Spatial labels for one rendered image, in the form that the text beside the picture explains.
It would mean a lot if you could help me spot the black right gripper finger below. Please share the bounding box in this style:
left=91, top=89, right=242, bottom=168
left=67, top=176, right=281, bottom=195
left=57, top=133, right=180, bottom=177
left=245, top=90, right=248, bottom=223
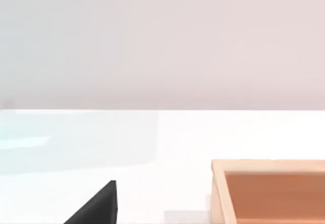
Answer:
left=63, top=180, right=119, bottom=224

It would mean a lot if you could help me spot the shallow salmon-coloured box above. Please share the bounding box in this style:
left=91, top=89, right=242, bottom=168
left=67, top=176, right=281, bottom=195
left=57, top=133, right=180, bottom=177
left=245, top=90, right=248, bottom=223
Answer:
left=210, top=158, right=325, bottom=224

